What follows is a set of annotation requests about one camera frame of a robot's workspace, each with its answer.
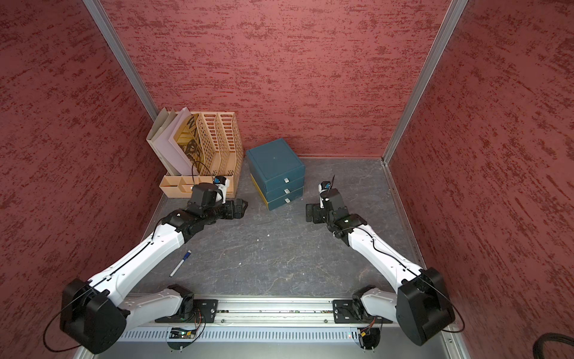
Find teal drawer cabinet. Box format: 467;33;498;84
247;139;306;211

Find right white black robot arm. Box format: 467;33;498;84
306;181;455;346

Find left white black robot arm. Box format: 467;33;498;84
58;177;248;354

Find beige plastic file organizer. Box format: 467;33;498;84
159;111;244;198

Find blue white marker pen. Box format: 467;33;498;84
169;251;191;278

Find yellow patterned book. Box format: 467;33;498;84
173;113;203;174

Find pink folder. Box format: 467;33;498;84
155;108;194;176

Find beige folder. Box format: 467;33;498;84
146;108;178;176

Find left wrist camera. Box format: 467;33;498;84
213;176;231;203

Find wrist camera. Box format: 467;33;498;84
318;181;332;209
213;176;231;203

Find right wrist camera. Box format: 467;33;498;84
318;181;332;209

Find aluminium front rail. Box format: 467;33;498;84
89;295;458;328

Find black cable corner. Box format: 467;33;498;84
532;333;574;359

